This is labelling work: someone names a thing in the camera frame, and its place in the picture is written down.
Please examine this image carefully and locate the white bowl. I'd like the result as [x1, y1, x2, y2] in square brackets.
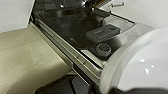
[99, 26, 168, 94]

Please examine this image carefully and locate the stainless steel dishwasher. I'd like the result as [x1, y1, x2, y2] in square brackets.
[29, 0, 154, 88]

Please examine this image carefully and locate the narrow white drawer stack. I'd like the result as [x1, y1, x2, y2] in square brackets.
[99, 0, 168, 28]

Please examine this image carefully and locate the white sink base cabinet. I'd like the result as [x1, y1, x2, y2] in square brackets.
[0, 0, 36, 34]

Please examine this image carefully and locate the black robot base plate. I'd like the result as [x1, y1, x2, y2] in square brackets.
[34, 77, 91, 94]

